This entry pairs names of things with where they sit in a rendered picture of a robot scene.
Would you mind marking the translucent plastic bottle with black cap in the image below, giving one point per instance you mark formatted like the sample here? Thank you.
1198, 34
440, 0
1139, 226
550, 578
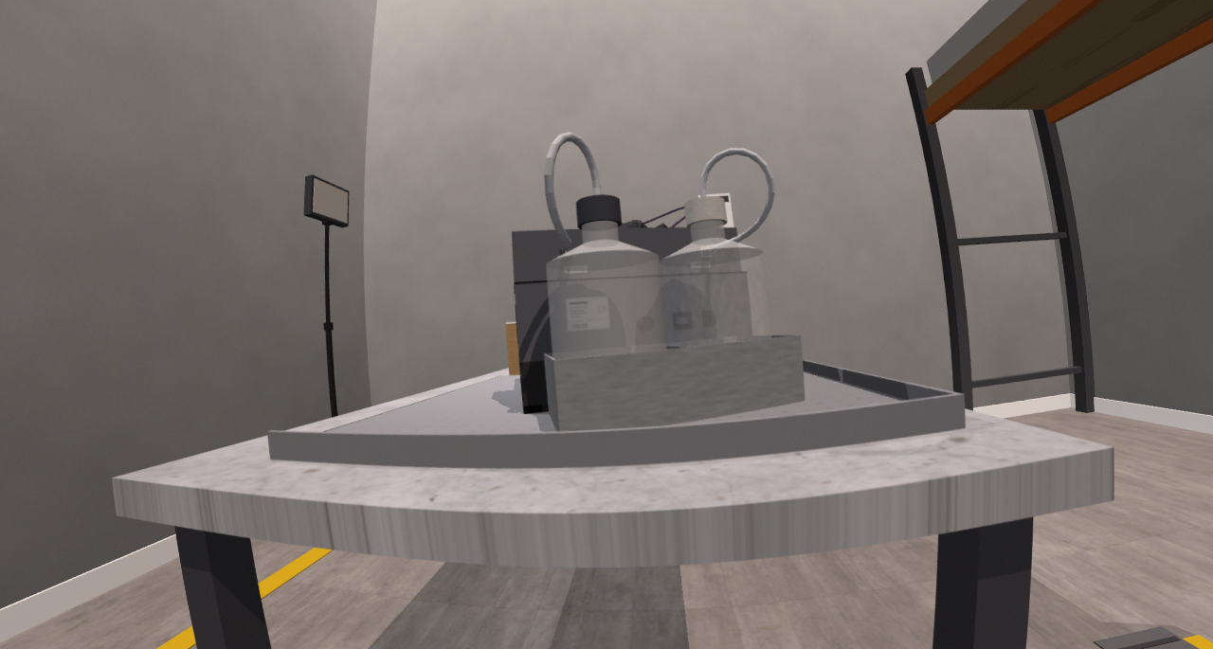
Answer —
605, 296

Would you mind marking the grey curved hose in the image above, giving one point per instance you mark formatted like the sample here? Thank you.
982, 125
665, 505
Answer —
764, 166
548, 178

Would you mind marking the clear plastic bottle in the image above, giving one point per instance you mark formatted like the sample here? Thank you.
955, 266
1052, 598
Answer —
714, 290

